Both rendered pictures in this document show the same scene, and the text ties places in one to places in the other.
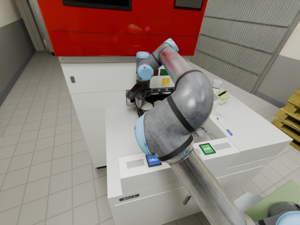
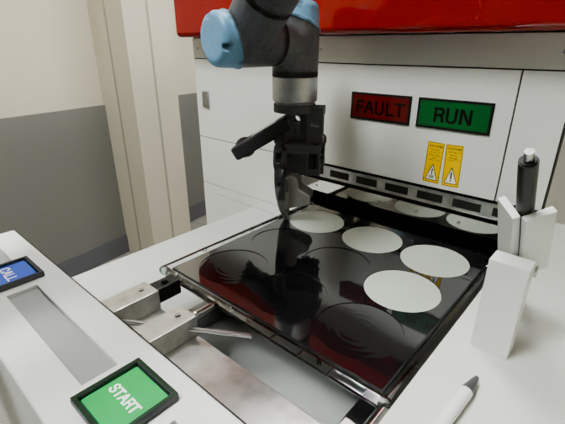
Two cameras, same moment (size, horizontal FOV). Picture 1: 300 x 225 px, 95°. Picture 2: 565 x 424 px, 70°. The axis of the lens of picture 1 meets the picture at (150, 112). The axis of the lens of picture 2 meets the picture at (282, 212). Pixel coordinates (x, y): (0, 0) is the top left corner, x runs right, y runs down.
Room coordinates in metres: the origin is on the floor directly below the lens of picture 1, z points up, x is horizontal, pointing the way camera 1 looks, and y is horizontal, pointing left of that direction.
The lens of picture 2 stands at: (0.41, -0.53, 1.20)
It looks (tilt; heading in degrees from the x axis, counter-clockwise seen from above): 23 degrees down; 60
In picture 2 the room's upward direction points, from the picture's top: straight up
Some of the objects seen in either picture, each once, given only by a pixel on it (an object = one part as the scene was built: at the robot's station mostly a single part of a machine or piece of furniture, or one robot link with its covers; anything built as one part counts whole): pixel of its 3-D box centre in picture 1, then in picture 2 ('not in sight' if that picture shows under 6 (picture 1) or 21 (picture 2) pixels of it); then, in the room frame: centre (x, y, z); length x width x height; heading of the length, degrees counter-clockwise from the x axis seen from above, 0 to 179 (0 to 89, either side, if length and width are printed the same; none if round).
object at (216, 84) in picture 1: (215, 86); not in sight; (0.98, -0.48, 1.01); 0.07 x 0.07 x 0.10
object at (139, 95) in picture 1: (142, 88); (298, 139); (0.78, 0.06, 1.05); 0.09 x 0.08 x 0.12; 138
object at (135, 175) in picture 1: (179, 163); (71, 385); (0.37, -0.16, 0.89); 0.55 x 0.09 x 0.14; 109
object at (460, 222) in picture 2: (154, 97); (392, 220); (0.93, -0.03, 0.89); 0.44 x 0.02 x 0.10; 109
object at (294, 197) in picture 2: (143, 103); (293, 198); (0.76, 0.05, 0.95); 0.06 x 0.03 x 0.09; 138
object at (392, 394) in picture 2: not in sight; (455, 315); (0.80, -0.28, 0.90); 0.37 x 0.01 x 0.01; 19
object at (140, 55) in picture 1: (143, 63); (293, 39); (0.77, 0.06, 1.21); 0.09 x 0.08 x 0.11; 11
